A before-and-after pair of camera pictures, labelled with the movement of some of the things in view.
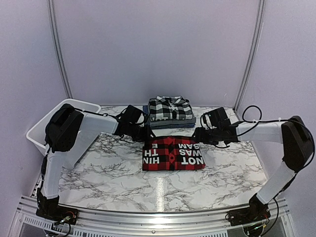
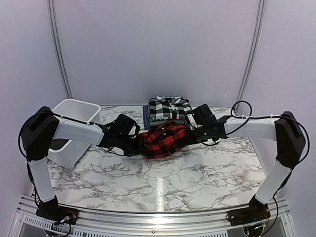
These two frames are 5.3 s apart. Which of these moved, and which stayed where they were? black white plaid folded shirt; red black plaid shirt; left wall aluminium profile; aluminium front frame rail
Moved: red black plaid shirt
Stayed: aluminium front frame rail; black white plaid folded shirt; left wall aluminium profile
